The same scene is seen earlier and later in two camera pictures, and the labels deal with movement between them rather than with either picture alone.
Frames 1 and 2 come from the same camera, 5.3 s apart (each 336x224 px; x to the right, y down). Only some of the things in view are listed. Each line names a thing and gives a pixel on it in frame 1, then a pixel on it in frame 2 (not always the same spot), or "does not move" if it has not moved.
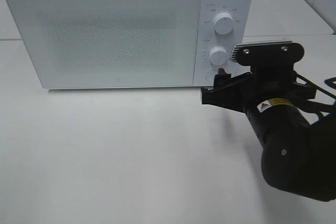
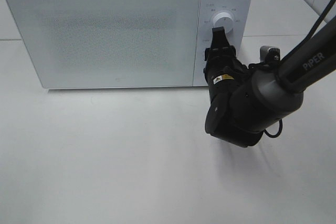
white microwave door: [109, 37] does not move
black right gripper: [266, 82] to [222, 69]
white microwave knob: [223, 23] does not move
